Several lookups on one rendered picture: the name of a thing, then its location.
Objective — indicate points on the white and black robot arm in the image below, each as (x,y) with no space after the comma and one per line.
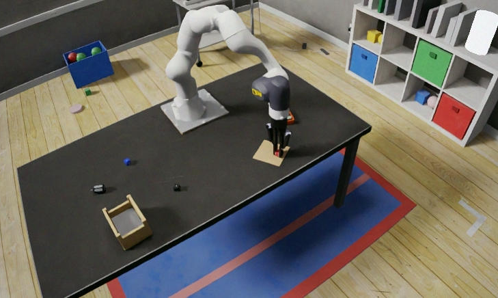
(188,105)

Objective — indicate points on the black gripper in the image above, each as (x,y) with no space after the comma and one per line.
(278,128)

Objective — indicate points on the beige flat mat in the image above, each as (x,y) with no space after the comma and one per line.
(265,153)

